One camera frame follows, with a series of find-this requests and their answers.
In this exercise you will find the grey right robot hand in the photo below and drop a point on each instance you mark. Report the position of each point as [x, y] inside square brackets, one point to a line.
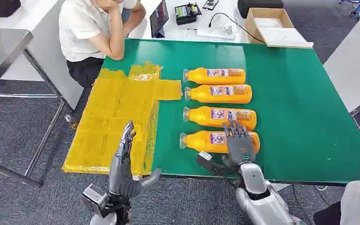
[240, 149]

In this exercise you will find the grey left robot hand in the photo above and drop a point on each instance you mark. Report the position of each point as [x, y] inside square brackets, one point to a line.
[121, 177]

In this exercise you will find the orange drink bottle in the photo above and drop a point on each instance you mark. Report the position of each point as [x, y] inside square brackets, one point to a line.
[201, 117]
[201, 142]
[201, 94]
[198, 76]

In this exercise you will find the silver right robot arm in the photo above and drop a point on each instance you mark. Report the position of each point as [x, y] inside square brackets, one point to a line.
[260, 205]

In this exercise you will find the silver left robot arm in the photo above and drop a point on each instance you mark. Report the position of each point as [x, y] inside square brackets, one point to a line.
[105, 220]

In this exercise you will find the green table mat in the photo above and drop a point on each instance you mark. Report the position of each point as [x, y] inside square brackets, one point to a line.
[291, 108]

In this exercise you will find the yellow plastic sheet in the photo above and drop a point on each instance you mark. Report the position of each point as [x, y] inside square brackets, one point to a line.
[105, 108]

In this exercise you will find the open cardboard box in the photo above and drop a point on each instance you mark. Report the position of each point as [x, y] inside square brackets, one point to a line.
[279, 37]

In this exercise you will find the white power strip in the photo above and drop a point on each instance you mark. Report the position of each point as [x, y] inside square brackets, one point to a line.
[214, 33]

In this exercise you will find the white side table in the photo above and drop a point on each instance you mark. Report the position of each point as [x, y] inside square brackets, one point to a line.
[49, 62]

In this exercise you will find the grey side table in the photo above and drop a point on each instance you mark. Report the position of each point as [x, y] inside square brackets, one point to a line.
[354, 68]

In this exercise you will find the black case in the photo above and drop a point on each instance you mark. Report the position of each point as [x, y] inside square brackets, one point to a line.
[259, 6]

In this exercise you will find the black charger device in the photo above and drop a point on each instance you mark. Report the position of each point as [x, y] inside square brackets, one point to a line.
[186, 14]

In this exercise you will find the black phone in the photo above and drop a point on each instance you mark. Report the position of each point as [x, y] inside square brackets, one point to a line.
[210, 4]

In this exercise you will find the steel table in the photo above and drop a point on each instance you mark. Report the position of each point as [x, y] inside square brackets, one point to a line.
[0, 49]

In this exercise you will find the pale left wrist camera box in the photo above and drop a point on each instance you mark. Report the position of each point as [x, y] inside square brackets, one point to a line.
[93, 197]

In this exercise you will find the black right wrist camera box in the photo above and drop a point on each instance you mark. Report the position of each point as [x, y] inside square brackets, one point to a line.
[208, 163]

